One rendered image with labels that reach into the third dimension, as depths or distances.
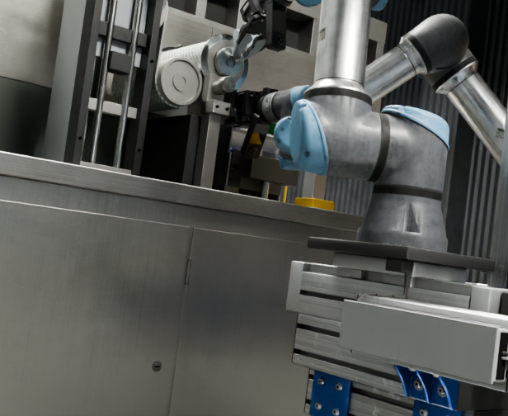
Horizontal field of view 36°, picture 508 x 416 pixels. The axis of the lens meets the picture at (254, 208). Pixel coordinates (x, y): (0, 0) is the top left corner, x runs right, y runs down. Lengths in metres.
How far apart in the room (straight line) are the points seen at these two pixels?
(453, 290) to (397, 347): 0.16
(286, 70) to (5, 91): 0.93
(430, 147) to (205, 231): 0.59
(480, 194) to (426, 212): 3.52
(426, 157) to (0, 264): 0.78
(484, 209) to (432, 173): 3.47
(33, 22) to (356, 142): 1.15
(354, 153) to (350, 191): 4.23
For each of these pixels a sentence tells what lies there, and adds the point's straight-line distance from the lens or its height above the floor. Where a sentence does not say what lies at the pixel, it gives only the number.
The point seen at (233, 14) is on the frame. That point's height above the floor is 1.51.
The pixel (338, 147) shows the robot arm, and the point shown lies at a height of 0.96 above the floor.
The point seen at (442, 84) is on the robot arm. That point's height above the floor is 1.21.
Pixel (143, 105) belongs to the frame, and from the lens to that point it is 1.78.
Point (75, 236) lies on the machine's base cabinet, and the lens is 1.56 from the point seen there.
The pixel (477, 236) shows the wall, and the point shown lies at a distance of 4.80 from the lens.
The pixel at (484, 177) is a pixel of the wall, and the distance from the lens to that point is 4.83.
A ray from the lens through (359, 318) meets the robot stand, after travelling 1.15.
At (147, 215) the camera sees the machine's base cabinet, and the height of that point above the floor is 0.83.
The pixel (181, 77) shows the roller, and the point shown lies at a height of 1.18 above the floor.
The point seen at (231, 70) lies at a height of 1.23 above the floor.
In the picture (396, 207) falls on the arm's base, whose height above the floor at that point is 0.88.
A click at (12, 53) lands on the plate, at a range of 2.17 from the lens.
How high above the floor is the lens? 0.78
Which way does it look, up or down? 3 degrees up
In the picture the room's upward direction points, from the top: 7 degrees clockwise
